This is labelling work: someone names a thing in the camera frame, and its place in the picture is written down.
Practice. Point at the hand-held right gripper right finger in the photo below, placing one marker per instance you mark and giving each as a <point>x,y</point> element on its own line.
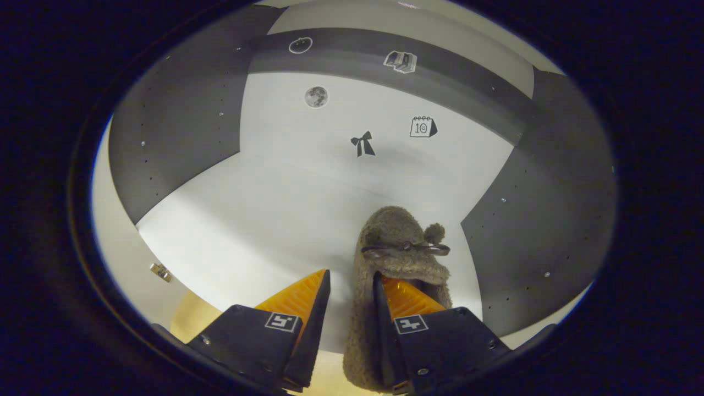
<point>440,341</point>

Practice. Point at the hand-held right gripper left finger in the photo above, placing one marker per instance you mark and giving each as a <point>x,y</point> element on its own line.
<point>313,335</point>

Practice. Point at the brown fuzzy shoe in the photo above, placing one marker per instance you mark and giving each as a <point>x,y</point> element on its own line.
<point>393,231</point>

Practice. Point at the white shoe cabinet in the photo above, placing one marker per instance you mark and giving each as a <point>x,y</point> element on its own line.
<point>286,198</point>

